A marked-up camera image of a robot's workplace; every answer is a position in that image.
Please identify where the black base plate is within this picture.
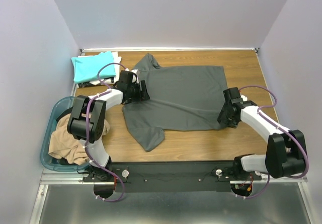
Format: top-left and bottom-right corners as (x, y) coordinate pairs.
(83, 161), (262, 194)

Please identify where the white folded t-shirt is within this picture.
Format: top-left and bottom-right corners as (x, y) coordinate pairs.
(75, 52), (121, 88)

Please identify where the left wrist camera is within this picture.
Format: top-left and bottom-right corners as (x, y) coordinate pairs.
(131, 69), (140, 83)

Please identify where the beige crumpled t-shirt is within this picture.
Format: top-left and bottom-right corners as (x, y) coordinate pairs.
(48, 115), (111, 166)

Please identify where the dark grey t-shirt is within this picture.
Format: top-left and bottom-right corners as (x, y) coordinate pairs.
(122, 54), (227, 152)

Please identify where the teal plastic bin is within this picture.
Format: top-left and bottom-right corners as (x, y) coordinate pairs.
(40, 96), (89, 172)

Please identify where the teal folded t-shirt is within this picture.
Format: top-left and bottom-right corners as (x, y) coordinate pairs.
(71, 51), (114, 84)

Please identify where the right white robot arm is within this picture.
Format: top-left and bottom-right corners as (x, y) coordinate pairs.
(217, 87), (309, 180)

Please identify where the aluminium frame rail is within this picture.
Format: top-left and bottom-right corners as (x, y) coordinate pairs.
(40, 170), (307, 185)

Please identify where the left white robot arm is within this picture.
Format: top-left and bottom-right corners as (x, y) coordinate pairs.
(67, 69), (150, 181)

